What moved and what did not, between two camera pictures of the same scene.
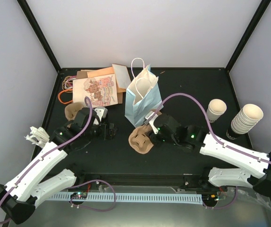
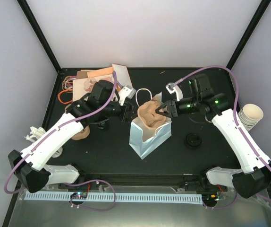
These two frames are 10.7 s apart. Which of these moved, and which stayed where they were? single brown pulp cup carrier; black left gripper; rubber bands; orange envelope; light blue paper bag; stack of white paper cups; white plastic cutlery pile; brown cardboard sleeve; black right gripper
Moved: black right gripper; single brown pulp cup carrier; light blue paper bag; black left gripper
Stayed: brown cardboard sleeve; orange envelope; white plastic cutlery pile; stack of white paper cups; rubber bands
